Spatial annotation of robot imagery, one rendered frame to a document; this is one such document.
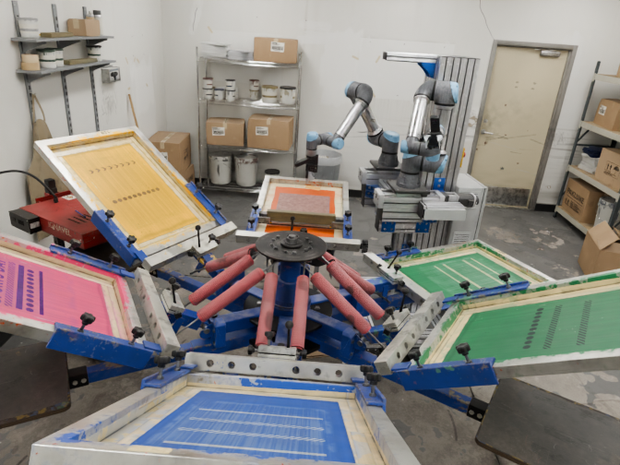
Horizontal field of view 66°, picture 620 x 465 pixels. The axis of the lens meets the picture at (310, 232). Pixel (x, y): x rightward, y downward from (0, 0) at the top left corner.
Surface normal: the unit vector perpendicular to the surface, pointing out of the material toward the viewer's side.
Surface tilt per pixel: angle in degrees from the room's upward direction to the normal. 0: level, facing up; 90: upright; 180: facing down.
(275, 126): 88
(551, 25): 90
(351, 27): 90
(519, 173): 90
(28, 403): 0
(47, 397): 0
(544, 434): 0
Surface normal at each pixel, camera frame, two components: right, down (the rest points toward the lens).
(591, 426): 0.07, -0.92
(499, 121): -0.04, 0.39
